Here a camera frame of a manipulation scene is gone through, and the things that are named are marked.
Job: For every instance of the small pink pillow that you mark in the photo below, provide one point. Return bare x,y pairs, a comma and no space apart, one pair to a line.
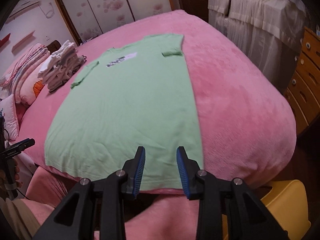
8,110

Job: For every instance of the stack of folded clothes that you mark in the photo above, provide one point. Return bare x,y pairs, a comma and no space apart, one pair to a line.
60,66

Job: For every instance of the yellow plastic stool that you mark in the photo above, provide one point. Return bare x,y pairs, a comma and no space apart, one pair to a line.
287,202

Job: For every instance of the cream lace covered furniture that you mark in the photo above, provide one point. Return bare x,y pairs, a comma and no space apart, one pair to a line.
268,32

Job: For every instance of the floral sliding wardrobe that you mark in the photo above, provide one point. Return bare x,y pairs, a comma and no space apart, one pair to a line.
87,19

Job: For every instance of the person's left hand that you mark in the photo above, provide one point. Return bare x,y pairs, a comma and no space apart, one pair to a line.
9,169

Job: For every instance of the folded pink quilts pile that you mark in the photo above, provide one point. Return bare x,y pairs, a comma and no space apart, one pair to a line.
14,77

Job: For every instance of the pink wall shelf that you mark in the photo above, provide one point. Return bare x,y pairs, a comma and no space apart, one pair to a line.
21,41

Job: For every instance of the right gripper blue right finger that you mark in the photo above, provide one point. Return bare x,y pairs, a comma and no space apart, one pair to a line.
188,169

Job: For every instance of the white wall air conditioner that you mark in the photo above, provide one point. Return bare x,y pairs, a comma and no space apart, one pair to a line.
21,7

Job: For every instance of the light green t-shirt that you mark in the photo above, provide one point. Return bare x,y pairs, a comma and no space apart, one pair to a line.
136,95

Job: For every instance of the pink bed blanket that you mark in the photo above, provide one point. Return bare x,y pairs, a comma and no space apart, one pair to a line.
247,127

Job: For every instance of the red wall shelf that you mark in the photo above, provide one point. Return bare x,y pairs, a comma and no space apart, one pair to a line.
4,40

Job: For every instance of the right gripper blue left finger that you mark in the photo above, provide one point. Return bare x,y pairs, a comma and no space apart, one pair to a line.
134,169

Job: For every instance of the dark wooden headboard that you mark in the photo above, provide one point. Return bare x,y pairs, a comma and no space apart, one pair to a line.
53,46

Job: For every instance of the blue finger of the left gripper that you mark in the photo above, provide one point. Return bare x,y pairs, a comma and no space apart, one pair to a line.
24,144

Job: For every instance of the wooden drawer chest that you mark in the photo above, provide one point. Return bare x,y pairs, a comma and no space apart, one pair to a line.
302,92

